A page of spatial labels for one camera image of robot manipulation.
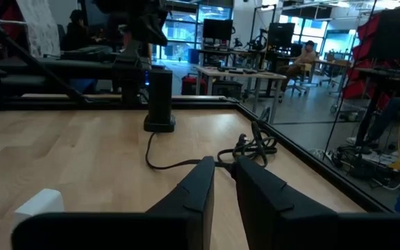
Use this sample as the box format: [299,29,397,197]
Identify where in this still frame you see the person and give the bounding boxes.
[62,9,115,53]
[278,40,318,94]

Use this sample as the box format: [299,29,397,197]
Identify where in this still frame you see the black power cable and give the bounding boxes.
[144,119,279,174]

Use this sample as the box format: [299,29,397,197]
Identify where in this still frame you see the black power strip tower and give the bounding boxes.
[143,67,176,133]

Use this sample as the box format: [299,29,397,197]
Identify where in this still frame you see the black workbench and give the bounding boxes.
[0,44,145,98]

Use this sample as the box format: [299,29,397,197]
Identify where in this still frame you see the red toolbox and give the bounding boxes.
[181,73,208,97]

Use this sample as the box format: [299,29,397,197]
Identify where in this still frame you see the red fabric cover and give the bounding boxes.
[340,13,392,112]

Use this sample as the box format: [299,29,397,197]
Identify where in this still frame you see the wooden desk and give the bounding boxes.
[310,58,353,88]

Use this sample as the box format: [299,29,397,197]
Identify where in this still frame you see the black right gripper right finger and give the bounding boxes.
[232,155,400,250]

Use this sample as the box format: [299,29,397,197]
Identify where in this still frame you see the tan office chair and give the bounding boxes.
[285,62,314,98]

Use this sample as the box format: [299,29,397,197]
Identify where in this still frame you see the white USB charger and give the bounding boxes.
[12,188,65,230]

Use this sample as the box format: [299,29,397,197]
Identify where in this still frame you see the black aluminium table frame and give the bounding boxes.
[0,0,394,213]

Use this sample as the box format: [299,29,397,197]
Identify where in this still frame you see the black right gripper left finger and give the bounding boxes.
[10,156,216,250]

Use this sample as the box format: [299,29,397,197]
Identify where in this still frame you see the white printed banner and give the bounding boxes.
[15,0,61,59]

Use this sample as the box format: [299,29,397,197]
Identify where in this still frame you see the black equipment box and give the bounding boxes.
[212,79,244,100]

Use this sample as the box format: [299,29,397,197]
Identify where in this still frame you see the white-legged wooden table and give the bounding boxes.
[195,65,288,125]

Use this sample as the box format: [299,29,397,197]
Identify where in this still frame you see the black computer monitor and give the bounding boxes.
[202,18,235,42]
[267,22,297,49]

